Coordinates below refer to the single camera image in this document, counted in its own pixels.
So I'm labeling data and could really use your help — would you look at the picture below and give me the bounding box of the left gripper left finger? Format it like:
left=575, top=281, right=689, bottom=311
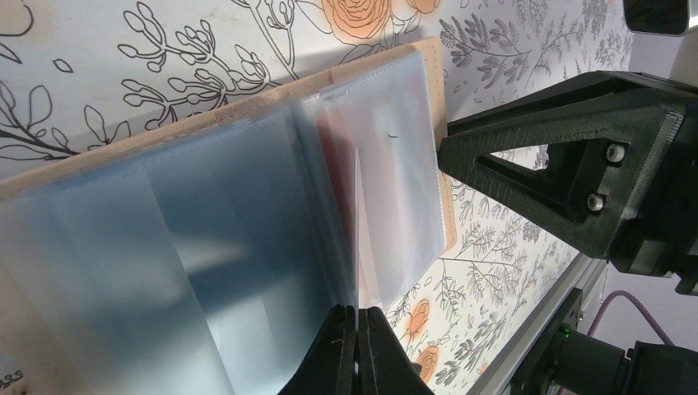
left=280, top=304, right=356, bottom=395

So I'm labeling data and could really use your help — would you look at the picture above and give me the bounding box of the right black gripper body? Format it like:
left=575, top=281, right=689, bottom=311
left=610, top=114, right=697, bottom=296

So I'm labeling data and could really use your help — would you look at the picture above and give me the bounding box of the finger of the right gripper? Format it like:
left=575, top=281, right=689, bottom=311
left=438, top=71, right=697, bottom=258

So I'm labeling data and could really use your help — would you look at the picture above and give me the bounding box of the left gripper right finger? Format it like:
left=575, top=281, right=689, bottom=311
left=356, top=307, right=432, bottom=394

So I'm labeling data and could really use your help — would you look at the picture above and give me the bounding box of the beige card holder wallet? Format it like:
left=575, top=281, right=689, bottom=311
left=1, top=38, right=455, bottom=394

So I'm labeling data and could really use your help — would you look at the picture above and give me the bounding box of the black card bottom pair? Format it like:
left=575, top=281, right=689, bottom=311
left=351, top=144, right=362, bottom=333

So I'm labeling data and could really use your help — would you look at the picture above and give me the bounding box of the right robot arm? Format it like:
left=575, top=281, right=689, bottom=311
left=438, top=71, right=697, bottom=394

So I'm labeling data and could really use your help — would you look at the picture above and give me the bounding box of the floral table mat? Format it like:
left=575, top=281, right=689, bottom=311
left=1, top=1, right=633, bottom=394

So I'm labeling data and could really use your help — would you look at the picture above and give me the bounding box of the aluminium rail frame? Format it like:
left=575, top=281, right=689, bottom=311
left=468, top=253, right=607, bottom=395

